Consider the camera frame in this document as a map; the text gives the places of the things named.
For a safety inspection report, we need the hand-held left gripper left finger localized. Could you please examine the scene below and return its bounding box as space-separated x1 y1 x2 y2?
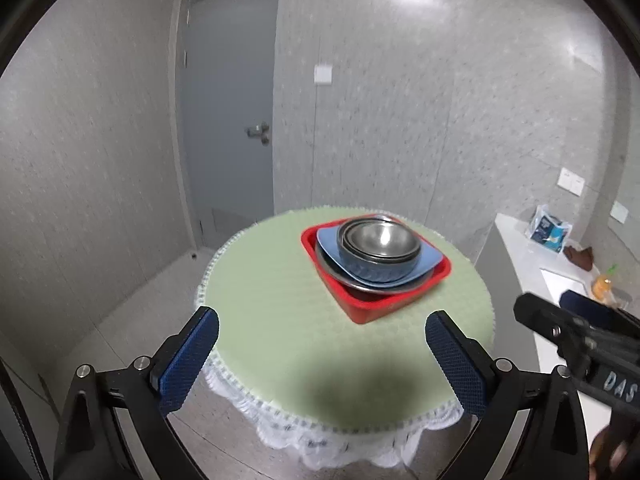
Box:
52 306 221 480

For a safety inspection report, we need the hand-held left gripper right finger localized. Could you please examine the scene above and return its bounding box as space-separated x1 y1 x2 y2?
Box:
425 310 588 480

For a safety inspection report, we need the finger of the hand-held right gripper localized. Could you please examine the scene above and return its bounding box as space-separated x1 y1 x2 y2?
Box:
559 289 640 343
514 293 593 361

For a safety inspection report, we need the red plastic basin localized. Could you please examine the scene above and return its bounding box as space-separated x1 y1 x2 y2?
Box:
301 215 454 325

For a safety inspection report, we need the large steel bowl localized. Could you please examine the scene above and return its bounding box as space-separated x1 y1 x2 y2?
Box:
315 214 432 295

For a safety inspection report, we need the blue square plate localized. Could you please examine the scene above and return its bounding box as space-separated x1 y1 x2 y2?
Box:
315 220 449 289

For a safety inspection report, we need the person's right hand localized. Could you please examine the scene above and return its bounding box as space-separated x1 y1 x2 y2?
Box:
587 422 633 480

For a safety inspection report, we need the orange soap bottle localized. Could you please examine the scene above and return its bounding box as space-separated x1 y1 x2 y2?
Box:
590 263 619 304

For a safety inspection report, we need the white sink basin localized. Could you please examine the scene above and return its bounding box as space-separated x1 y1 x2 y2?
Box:
539 267 589 302

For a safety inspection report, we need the brown cloth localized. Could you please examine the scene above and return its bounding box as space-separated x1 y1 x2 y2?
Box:
563 244 595 270

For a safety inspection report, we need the white vanity counter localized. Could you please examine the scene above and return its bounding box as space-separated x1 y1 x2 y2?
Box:
474 212 640 401

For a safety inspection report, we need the blue tissue packet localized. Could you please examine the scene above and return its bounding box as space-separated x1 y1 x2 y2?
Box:
527 203 573 254

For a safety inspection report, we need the green table mat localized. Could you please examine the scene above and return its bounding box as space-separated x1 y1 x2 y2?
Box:
202 204 496 434

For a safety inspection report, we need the round table, green cloth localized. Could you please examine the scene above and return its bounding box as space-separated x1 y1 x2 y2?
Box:
192 204 497 472

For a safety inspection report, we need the grey door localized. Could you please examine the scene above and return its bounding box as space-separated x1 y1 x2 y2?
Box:
174 0 284 252

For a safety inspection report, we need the metal door handle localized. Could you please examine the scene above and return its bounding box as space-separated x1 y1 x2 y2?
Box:
244 122 271 146

